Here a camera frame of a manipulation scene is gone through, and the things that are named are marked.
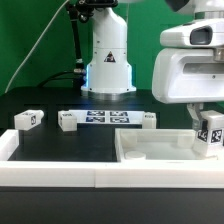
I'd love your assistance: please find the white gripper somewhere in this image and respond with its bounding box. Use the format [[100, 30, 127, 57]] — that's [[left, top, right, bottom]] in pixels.
[[152, 48, 224, 129]]

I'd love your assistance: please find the white square table top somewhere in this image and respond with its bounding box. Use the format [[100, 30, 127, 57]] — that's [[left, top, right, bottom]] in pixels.
[[115, 129, 224, 162]]

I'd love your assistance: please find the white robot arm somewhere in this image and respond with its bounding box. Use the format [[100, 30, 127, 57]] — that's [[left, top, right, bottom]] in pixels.
[[76, 0, 224, 127]]

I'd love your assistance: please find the white U-shaped fence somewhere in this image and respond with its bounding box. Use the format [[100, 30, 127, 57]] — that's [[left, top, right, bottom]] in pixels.
[[0, 130, 224, 189]]

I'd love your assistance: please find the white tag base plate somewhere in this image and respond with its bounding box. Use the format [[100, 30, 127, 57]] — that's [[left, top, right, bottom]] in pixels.
[[71, 110, 143, 124]]

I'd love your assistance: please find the black cable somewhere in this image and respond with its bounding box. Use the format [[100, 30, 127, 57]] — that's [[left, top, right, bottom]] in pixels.
[[38, 69, 84, 88]]

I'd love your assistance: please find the white cable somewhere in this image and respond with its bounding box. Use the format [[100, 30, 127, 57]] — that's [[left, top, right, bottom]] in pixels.
[[4, 0, 72, 94]]

